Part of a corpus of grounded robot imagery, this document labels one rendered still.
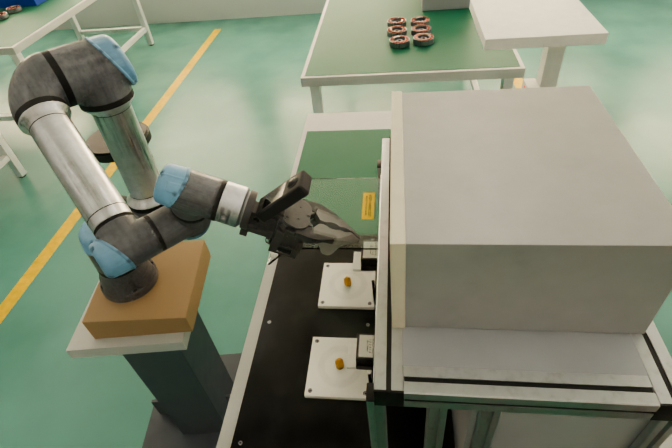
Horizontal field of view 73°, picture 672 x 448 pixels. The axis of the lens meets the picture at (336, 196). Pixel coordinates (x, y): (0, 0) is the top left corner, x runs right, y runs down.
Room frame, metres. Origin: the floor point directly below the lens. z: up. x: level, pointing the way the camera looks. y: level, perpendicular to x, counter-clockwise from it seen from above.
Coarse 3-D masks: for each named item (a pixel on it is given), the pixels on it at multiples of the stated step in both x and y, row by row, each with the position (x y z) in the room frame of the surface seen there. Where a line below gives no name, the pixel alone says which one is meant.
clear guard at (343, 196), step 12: (312, 180) 0.91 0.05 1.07; (324, 180) 0.91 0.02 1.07; (336, 180) 0.90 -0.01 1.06; (348, 180) 0.89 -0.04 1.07; (360, 180) 0.89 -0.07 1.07; (372, 180) 0.88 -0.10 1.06; (312, 192) 0.86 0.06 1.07; (324, 192) 0.86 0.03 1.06; (336, 192) 0.85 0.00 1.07; (348, 192) 0.85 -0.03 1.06; (360, 192) 0.84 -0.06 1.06; (324, 204) 0.81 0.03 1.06; (336, 204) 0.81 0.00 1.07; (348, 204) 0.80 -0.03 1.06; (360, 204) 0.80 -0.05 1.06; (348, 216) 0.76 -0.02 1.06; (360, 216) 0.76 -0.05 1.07; (360, 228) 0.72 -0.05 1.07; (372, 228) 0.71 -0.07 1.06; (360, 240) 0.68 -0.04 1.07; (372, 240) 0.68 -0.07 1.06
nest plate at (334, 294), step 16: (336, 272) 0.84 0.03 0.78; (352, 272) 0.83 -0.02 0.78; (368, 272) 0.82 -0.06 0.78; (320, 288) 0.79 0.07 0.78; (336, 288) 0.78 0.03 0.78; (352, 288) 0.78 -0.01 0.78; (368, 288) 0.77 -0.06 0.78; (320, 304) 0.74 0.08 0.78; (336, 304) 0.73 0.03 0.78; (352, 304) 0.72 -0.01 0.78; (368, 304) 0.72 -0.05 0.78
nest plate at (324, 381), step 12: (312, 348) 0.61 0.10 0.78; (324, 348) 0.61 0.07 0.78; (336, 348) 0.60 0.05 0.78; (312, 360) 0.58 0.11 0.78; (324, 360) 0.57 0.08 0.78; (312, 372) 0.55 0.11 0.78; (324, 372) 0.54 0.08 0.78; (336, 372) 0.54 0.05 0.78; (348, 372) 0.54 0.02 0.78; (360, 372) 0.53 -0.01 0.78; (312, 384) 0.52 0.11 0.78; (324, 384) 0.52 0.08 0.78; (336, 384) 0.51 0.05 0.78; (348, 384) 0.51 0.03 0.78; (360, 384) 0.50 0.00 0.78; (312, 396) 0.49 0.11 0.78; (324, 396) 0.49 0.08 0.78; (336, 396) 0.48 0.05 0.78; (348, 396) 0.48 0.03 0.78; (360, 396) 0.48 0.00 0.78
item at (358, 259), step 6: (354, 252) 0.82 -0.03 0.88; (360, 252) 0.81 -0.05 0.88; (366, 252) 0.77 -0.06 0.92; (372, 252) 0.77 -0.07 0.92; (354, 258) 0.80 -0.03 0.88; (360, 258) 0.79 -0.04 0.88; (366, 258) 0.76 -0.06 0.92; (372, 258) 0.75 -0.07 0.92; (354, 264) 0.78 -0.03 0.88; (360, 264) 0.77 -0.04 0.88; (366, 264) 0.75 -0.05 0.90; (372, 264) 0.75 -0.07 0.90; (354, 270) 0.76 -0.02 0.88; (360, 270) 0.76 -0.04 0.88; (366, 270) 0.75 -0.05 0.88; (372, 270) 0.75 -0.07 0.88
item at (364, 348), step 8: (360, 336) 0.57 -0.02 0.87; (368, 336) 0.57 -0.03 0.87; (352, 344) 0.58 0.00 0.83; (360, 344) 0.55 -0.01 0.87; (368, 344) 0.55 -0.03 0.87; (352, 352) 0.56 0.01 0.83; (360, 352) 0.53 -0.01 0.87; (368, 352) 0.53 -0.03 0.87; (352, 360) 0.54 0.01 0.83; (360, 360) 0.51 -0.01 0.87; (368, 360) 0.51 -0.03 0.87; (352, 368) 0.52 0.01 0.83; (360, 368) 0.51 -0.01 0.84; (368, 368) 0.51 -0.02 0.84
